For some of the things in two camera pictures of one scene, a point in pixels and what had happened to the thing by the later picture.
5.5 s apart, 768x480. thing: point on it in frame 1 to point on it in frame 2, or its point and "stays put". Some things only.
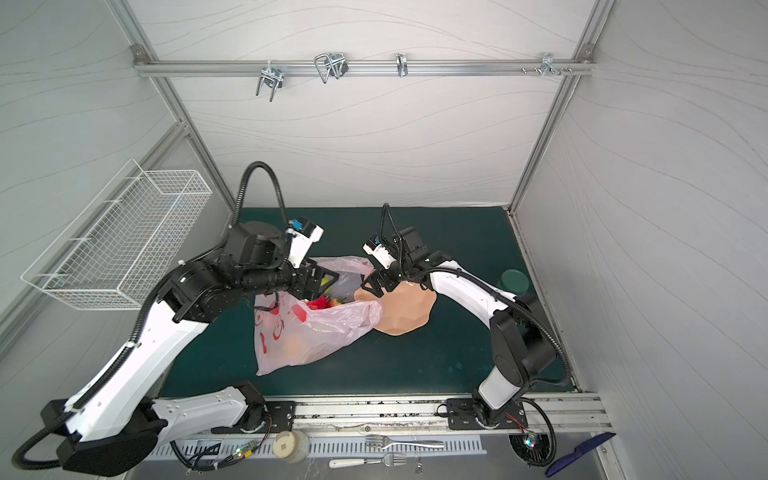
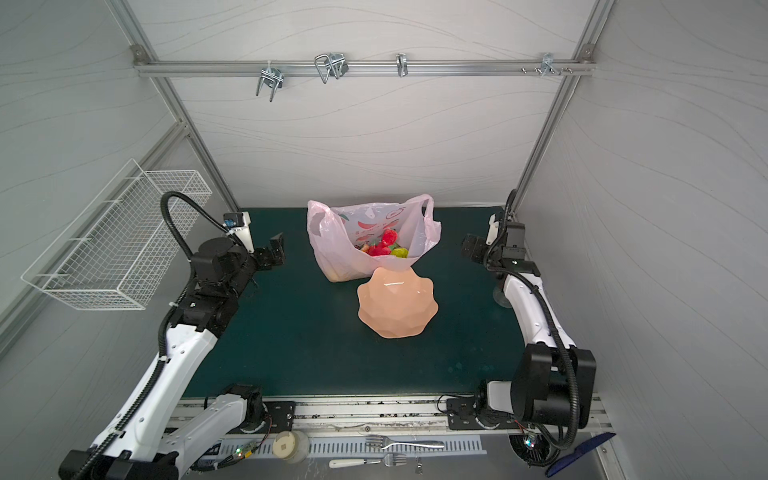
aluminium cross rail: [365, 67] stays put
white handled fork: [390, 460] stays put
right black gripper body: [384, 276] to [480, 250]
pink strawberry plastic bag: [290, 331] to [335, 234]
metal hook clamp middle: [333, 63] stays put
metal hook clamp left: [273, 76] stays put
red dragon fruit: [319, 304] to [389, 237]
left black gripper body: [298, 287] to [262, 261]
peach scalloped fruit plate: [403, 308] stays put
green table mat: [449, 358] stays put
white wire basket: [109, 256] stays put
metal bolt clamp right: [548, 65] stays put
